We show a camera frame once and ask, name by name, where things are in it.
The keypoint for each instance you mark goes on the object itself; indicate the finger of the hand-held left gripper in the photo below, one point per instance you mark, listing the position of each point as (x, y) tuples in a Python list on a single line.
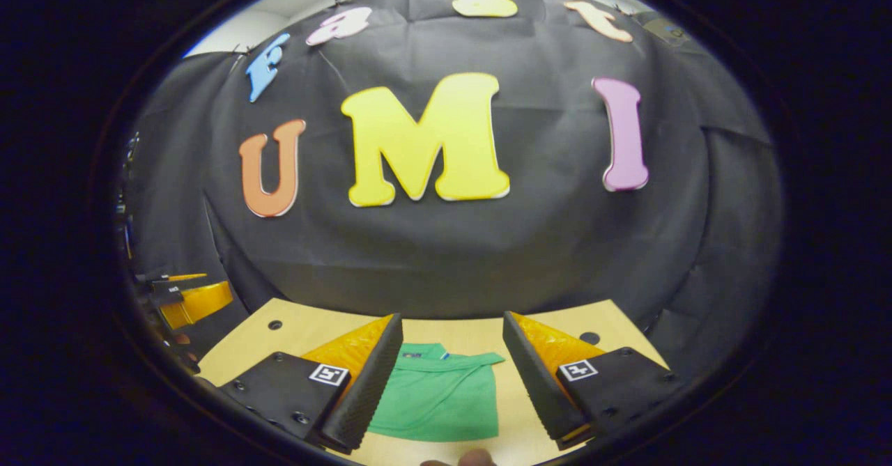
[(178, 278), (202, 302)]

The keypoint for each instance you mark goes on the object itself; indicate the green T-shirt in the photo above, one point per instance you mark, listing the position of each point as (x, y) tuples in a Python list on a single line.
[(439, 403)]

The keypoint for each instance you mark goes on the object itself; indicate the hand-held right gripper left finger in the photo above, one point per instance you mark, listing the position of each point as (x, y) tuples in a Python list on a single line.
[(369, 389)]

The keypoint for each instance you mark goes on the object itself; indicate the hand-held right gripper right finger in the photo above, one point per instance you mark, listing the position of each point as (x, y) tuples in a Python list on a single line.
[(536, 389)]

